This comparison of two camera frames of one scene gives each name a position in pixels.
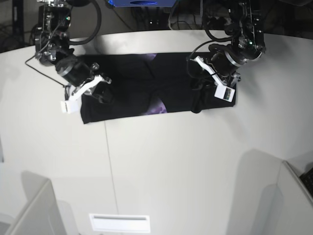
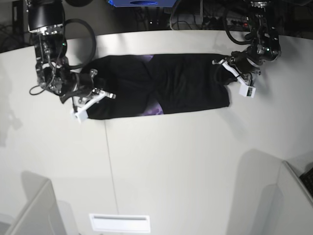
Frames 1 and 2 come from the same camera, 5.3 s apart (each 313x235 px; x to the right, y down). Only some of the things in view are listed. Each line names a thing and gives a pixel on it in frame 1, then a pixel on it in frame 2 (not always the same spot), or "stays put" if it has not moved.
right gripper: x=224 y=66 to x=245 y=65
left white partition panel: x=43 y=215 stays put
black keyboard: x=307 y=178 stays put
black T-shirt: x=145 y=84 stays put
